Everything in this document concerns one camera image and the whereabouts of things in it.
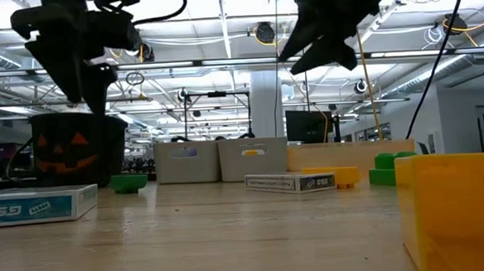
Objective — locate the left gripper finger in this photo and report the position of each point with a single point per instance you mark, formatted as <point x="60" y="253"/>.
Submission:
<point x="98" y="85"/>
<point x="62" y="66"/>

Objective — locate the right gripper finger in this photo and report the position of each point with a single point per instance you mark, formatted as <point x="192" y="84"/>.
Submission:
<point x="309" y="30"/>
<point x="331" y="56"/>

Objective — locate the dark green toy block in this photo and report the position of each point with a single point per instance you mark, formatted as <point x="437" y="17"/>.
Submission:
<point x="128" y="183"/>

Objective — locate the purple foam dice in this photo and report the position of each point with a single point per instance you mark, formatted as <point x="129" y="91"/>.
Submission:
<point x="187" y="152"/>

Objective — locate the orange toy brick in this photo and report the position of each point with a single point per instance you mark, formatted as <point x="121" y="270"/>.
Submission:
<point x="343" y="176"/>

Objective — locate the yellow toy block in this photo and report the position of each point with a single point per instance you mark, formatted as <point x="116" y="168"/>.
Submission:
<point x="453" y="215"/>
<point x="250" y="152"/>

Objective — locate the green two-stud toy block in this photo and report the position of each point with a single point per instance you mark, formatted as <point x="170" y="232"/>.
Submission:
<point x="383" y="173"/>

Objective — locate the black pumpkin-face bucket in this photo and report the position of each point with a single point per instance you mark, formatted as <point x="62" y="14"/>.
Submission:
<point x="81" y="160"/>

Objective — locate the translucent orange tray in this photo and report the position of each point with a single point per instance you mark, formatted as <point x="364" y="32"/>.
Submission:
<point x="351" y="154"/>

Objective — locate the grey plastic bin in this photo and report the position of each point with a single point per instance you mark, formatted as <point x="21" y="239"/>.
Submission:
<point x="185" y="169"/>
<point x="252" y="168"/>

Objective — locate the white card green emblem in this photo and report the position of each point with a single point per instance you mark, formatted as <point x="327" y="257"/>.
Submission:
<point x="30" y="206"/>

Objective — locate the black background gantry frame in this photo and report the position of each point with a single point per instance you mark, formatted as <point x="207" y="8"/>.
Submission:
<point x="217" y="93"/>

